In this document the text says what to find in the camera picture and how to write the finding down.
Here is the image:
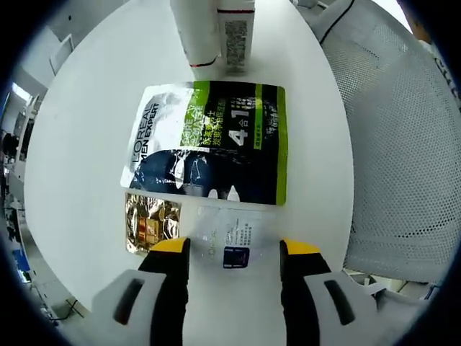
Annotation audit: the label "large white skincare tube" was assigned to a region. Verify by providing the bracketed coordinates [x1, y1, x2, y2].
[169, 0, 221, 69]

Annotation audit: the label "white framed office chair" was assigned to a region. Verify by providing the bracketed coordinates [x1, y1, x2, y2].
[48, 34, 75, 76]

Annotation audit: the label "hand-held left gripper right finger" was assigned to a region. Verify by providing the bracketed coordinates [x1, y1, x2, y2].
[279, 237, 379, 346]

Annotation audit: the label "small white skincare bottle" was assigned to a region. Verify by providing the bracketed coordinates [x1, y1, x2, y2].
[217, 0, 256, 75]

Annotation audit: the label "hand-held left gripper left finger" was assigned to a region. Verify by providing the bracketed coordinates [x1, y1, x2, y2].
[91, 236, 191, 346]

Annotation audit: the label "green black skincare sachet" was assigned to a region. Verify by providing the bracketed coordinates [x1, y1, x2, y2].
[120, 81, 288, 206]

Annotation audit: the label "silver blue skincare sachet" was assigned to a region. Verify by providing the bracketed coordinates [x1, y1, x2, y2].
[189, 205, 278, 270]

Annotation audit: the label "floor cables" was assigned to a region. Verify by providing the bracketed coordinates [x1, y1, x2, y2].
[50, 295, 84, 322]

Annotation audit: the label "person's printed white shirt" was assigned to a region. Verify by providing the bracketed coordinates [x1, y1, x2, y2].
[431, 46, 461, 109]

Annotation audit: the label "grey mesh office chair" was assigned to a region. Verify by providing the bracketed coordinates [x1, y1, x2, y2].
[305, 0, 461, 285]

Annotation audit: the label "gold foil skincare sachet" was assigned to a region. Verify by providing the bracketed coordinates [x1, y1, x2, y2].
[124, 192, 184, 255]

